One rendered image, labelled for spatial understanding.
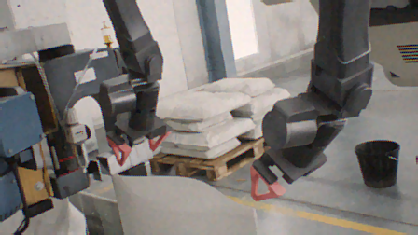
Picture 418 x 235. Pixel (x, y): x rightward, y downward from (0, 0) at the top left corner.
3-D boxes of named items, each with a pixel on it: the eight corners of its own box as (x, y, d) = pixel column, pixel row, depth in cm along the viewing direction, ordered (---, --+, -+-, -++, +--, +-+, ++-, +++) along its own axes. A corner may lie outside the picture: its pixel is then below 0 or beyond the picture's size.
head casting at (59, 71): (146, 141, 135) (124, 34, 129) (69, 172, 119) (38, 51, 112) (89, 133, 157) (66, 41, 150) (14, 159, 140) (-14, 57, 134)
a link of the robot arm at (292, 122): (377, 86, 68) (335, 57, 74) (317, 92, 62) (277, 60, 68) (344, 154, 74) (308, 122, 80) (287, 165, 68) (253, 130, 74)
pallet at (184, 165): (296, 136, 480) (294, 122, 476) (216, 182, 396) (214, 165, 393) (231, 132, 535) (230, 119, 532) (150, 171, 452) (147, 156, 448)
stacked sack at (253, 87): (279, 89, 469) (276, 75, 466) (250, 101, 440) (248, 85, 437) (227, 89, 517) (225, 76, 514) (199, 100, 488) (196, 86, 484)
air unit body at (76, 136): (99, 168, 118) (84, 106, 115) (82, 175, 115) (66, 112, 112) (89, 166, 121) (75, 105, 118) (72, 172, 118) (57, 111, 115)
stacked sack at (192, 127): (237, 122, 421) (234, 107, 418) (198, 137, 396) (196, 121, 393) (190, 117, 472) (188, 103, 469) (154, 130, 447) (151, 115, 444)
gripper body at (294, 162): (260, 158, 80) (281, 129, 75) (296, 136, 86) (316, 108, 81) (287, 186, 77) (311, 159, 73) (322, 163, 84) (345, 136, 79)
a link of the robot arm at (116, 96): (162, 54, 99) (140, 47, 106) (113, 63, 93) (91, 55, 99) (165, 109, 104) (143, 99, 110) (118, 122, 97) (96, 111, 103)
